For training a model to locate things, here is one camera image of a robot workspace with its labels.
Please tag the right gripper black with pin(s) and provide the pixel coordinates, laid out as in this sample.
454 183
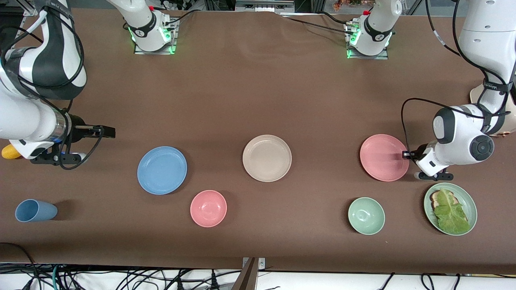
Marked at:
77 125

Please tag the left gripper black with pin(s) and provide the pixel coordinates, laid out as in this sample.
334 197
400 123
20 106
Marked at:
420 151

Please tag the pink plate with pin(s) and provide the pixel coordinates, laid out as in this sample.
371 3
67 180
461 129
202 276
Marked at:
381 158

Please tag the blue plate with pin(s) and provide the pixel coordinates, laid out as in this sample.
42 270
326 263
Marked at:
162 170

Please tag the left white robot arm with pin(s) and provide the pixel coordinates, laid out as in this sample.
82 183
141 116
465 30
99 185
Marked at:
483 40

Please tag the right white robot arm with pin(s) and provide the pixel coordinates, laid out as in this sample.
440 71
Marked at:
40 60

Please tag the toast slice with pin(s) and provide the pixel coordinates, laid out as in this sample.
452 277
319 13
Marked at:
435 199

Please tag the green bowl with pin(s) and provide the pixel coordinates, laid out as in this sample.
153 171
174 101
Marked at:
366 215

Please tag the green lettuce leaf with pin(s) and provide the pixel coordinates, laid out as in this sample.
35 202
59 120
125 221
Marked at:
451 213

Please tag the green plate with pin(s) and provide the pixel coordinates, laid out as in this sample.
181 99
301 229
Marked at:
467 201

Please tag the yellow fruit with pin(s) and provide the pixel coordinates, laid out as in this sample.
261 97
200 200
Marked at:
10 152

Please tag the blue cup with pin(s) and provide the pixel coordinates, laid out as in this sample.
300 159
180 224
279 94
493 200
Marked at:
36 210

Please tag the pink bowl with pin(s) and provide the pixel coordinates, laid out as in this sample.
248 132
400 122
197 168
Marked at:
208 208

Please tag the beige plate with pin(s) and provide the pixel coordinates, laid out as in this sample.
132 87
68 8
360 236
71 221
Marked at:
267 158

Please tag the metal table clamp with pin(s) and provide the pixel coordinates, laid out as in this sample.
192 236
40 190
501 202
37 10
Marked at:
262 263

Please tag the dark angled bar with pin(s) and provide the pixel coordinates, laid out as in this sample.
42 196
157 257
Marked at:
246 280

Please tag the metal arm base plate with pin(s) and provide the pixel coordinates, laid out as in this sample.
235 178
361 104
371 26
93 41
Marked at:
379 56
139 50

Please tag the aluminium frame profile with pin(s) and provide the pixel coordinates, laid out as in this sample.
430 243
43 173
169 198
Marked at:
264 5

